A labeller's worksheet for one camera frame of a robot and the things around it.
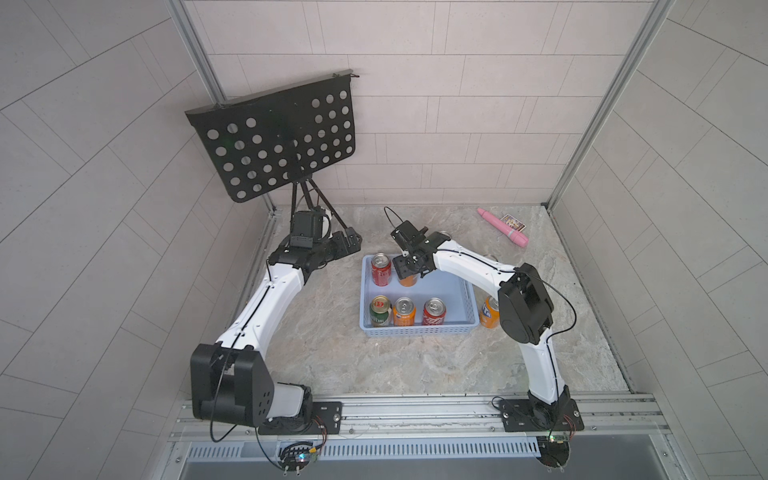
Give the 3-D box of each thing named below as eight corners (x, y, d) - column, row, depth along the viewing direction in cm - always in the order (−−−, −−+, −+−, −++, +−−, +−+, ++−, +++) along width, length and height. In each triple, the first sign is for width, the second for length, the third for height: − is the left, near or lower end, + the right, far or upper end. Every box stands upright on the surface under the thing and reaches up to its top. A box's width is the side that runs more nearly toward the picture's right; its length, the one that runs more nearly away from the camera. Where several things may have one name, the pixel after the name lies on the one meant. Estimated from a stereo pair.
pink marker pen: (523, 248, 106) (526, 243, 103) (475, 215, 116) (477, 209, 114) (527, 245, 107) (530, 239, 104) (479, 212, 117) (481, 206, 115)
